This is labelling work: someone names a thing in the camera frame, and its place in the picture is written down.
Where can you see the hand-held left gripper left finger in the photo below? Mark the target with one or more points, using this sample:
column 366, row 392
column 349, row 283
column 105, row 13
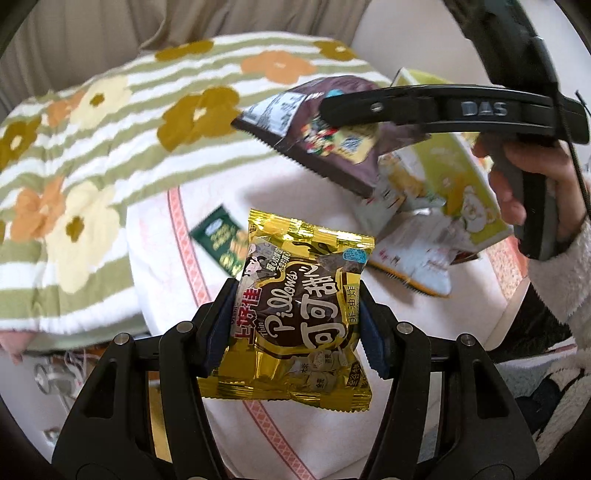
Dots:
column 212, row 342

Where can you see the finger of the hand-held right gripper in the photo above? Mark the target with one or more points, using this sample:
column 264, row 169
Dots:
column 369, row 105

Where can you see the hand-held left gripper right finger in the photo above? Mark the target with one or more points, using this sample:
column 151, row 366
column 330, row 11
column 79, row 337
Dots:
column 370, row 334

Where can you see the purple snack packet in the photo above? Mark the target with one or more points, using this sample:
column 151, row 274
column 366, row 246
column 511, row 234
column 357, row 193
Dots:
column 332, row 154

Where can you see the gold snack packet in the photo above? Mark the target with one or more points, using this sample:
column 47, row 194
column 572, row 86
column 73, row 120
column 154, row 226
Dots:
column 295, row 300

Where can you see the yellow-green bear snack bag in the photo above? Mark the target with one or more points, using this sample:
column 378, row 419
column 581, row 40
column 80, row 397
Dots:
column 457, row 180

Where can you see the person's right forearm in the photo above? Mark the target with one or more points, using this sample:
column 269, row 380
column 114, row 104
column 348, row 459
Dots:
column 572, row 277

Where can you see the person's right hand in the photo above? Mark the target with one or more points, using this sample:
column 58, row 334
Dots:
column 568, row 184

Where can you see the white tablecloth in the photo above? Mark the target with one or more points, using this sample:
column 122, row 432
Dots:
column 184, row 286

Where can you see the small dark green packet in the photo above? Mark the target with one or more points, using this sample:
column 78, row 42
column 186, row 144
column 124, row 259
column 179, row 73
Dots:
column 221, row 244

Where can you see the pink floral cloth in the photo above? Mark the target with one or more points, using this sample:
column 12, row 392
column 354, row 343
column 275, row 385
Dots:
column 505, row 263

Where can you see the black white patterned cloth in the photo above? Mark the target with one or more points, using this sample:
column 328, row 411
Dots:
column 554, row 406

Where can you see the floral striped blanket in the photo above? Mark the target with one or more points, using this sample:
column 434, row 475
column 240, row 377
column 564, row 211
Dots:
column 92, row 161

